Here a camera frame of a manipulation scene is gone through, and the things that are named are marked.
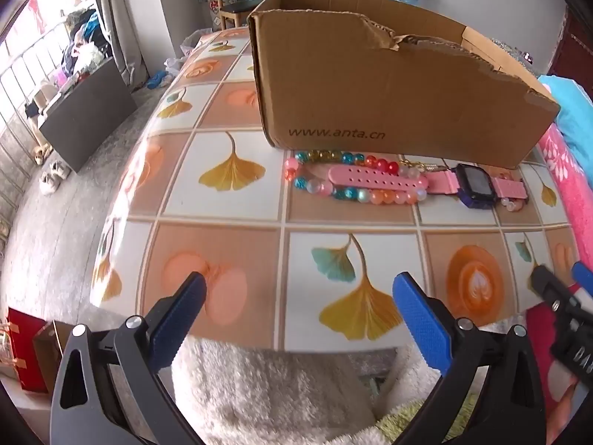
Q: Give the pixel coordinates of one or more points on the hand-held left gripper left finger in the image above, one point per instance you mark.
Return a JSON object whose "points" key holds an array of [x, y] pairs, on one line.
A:
{"points": [[185, 315]]}

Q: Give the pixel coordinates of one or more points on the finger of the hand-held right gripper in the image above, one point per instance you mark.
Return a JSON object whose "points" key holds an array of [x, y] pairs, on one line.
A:
{"points": [[583, 278], [549, 287]]}

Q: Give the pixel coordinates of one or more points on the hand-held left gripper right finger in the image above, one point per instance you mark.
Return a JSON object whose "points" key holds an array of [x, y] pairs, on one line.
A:
{"points": [[421, 324]]}

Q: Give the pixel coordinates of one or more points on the brown cardboard box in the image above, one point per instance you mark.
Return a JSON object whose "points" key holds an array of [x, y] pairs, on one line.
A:
{"points": [[370, 92]]}

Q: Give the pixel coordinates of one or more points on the pink floral blanket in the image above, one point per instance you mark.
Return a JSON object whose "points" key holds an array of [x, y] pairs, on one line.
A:
{"points": [[570, 181]]}

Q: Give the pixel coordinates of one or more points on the small cardboard box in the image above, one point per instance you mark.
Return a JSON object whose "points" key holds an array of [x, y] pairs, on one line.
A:
{"points": [[48, 347]]}

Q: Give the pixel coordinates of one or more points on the red bag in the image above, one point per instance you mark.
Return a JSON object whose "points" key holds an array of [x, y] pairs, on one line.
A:
{"points": [[28, 352]]}

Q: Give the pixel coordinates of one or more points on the blue pillow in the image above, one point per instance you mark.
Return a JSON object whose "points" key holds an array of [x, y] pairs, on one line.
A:
{"points": [[579, 116]]}

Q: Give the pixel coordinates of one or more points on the white shoe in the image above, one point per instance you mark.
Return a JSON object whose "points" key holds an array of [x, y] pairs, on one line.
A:
{"points": [[50, 184], [61, 169]]}

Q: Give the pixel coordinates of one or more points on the brown door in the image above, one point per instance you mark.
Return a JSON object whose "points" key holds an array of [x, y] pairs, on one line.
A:
{"points": [[577, 46]]}

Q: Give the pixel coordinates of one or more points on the blue slippers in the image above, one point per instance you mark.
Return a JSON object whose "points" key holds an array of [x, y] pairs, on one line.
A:
{"points": [[157, 79]]}

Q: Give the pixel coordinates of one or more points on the white plastic bag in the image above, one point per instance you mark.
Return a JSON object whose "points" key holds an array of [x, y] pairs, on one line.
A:
{"points": [[175, 66], [190, 46]]}

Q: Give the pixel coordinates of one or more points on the metal window railing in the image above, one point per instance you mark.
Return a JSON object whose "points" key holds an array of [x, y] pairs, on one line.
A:
{"points": [[28, 62]]}

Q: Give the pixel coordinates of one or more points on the grey curtain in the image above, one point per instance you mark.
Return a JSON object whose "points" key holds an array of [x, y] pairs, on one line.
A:
{"points": [[125, 23]]}

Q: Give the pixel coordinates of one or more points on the pile of clothes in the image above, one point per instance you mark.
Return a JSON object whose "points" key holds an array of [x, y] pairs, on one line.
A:
{"points": [[85, 32]]}

